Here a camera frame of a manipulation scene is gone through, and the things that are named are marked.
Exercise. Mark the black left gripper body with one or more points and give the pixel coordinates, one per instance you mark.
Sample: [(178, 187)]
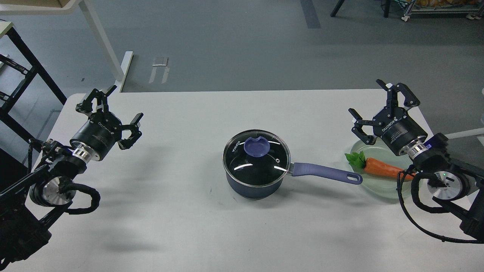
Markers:
[(98, 133)]

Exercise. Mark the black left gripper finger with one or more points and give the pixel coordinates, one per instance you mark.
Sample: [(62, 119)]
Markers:
[(95, 102), (134, 128)]

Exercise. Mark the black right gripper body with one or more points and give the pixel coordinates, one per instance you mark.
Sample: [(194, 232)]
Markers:
[(401, 134)]

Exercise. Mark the glass lid with blue knob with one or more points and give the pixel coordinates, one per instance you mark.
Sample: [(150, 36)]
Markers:
[(256, 158)]

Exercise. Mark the blue saucepan with handle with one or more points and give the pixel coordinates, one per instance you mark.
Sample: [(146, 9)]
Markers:
[(296, 169)]

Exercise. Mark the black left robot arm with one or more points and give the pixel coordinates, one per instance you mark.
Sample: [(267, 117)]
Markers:
[(31, 205)]

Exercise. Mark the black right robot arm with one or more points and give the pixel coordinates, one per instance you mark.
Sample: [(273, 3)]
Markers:
[(439, 184)]

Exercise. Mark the orange toy carrot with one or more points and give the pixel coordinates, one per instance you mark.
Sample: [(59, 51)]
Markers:
[(369, 165)]

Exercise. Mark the pale green plate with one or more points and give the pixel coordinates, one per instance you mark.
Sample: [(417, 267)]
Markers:
[(379, 186)]

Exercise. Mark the wheeled cart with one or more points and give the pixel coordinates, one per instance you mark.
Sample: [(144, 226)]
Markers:
[(473, 9)]

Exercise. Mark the black furniture leg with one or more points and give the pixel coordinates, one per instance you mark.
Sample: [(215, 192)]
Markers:
[(336, 8)]

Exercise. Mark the white table leg frame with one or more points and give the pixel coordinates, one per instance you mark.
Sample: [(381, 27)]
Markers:
[(118, 68)]

